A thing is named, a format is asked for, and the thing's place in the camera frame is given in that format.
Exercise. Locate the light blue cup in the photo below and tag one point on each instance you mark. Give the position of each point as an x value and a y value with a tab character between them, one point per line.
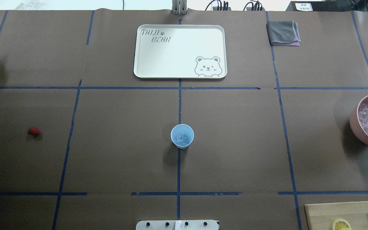
182	136

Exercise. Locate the lemon slices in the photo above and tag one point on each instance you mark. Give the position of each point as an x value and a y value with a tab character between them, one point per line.
341	224

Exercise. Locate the wooden cutting board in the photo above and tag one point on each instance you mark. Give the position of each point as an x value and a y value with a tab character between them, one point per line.
321	216

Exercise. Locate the black power strip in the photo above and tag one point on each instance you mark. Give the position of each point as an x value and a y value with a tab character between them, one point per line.
320	6

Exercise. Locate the grey folded cloth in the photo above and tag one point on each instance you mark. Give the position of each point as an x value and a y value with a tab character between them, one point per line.
283	33

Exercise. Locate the cream bear tray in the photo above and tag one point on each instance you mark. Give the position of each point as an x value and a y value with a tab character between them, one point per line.
180	52

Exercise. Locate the red strawberry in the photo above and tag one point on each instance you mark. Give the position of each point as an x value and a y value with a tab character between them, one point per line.
34	131

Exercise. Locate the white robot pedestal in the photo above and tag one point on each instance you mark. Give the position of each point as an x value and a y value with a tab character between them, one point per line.
178	225

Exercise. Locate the aluminium frame post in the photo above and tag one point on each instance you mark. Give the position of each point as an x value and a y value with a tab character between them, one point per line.
179	7

